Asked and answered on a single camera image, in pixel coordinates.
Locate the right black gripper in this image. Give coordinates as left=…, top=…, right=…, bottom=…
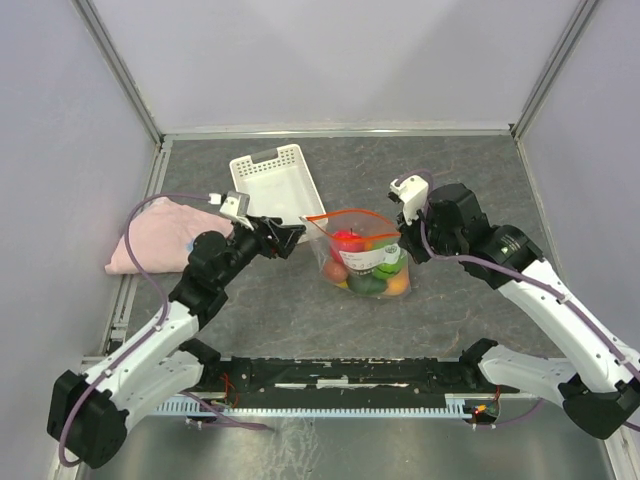
left=396, top=199, right=464, bottom=265

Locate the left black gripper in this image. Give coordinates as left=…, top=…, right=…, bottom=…
left=216, top=214, right=305, bottom=288

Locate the white perforated plastic basket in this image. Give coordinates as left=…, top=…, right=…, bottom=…
left=229, top=144, right=325, bottom=243

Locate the pink red toy fruit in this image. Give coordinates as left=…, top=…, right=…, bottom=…
left=331, top=229, right=365, bottom=253

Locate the brown toy fruit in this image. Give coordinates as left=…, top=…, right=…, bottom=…
left=323, top=259, right=349, bottom=284

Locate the orange toy fruit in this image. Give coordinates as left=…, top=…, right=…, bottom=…
left=384, top=275, right=410, bottom=296

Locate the clear orange zip top bag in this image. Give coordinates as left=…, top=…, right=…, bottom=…
left=306, top=208, right=411, bottom=299

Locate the dark green toy avocado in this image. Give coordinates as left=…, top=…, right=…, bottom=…
left=346, top=275, right=387, bottom=296

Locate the green watermelon toy ball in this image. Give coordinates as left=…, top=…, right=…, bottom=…
left=372, top=258, right=406, bottom=280

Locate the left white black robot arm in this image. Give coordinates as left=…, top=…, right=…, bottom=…
left=47, top=216, right=305, bottom=468

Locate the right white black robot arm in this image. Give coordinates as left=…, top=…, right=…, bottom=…
left=389, top=175, right=639, bottom=440

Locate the pink folded cloth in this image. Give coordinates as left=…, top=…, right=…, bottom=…
left=129, top=197, right=232, bottom=274

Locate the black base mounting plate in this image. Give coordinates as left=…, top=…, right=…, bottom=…
left=188, top=357, right=517, bottom=411

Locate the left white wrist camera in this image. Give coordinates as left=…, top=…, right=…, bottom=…
left=208, top=191, right=252, bottom=229

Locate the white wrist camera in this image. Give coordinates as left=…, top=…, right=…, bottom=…
left=390, top=173, right=433, bottom=225
left=208, top=191, right=252, bottom=229

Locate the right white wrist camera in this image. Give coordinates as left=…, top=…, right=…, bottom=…
left=390, top=173, right=433, bottom=225

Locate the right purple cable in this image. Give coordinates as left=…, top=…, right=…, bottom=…
left=394, top=168, right=640, bottom=432

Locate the purple cable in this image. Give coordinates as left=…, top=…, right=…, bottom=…
left=394, top=168, right=640, bottom=432
left=58, top=192, right=276, bottom=468

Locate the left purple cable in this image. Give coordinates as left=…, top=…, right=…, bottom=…
left=58, top=192, right=276, bottom=468

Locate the light blue cable duct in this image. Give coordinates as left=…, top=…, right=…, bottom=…
left=149, top=397, right=496, bottom=416

